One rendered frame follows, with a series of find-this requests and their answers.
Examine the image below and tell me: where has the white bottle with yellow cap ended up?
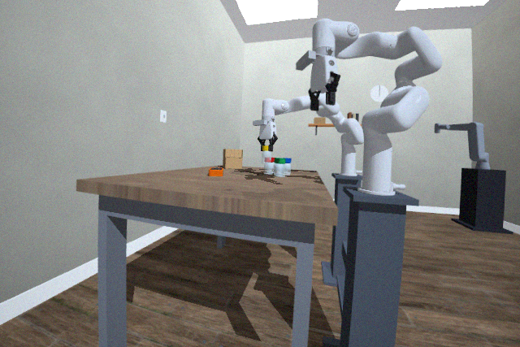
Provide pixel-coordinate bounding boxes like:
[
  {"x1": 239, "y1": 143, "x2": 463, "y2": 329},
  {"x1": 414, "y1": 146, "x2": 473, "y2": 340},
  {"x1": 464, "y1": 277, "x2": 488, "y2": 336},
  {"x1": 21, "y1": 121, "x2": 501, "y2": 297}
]
[{"x1": 262, "y1": 145, "x2": 271, "y2": 164}]

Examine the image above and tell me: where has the brown cardboard box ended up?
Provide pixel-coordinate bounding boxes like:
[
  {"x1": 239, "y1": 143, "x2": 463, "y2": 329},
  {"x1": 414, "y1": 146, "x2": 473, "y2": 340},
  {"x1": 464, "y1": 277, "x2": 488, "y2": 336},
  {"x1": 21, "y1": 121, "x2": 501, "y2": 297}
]
[{"x1": 223, "y1": 149, "x2": 243, "y2": 169}]

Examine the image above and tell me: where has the orange digital multimeter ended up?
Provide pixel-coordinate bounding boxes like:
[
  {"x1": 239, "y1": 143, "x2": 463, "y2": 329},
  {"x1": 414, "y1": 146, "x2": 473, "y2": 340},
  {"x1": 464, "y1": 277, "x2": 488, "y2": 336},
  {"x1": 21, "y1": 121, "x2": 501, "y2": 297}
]
[{"x1": 209, "y1": 167, "x2": 223, "y2": 176}]

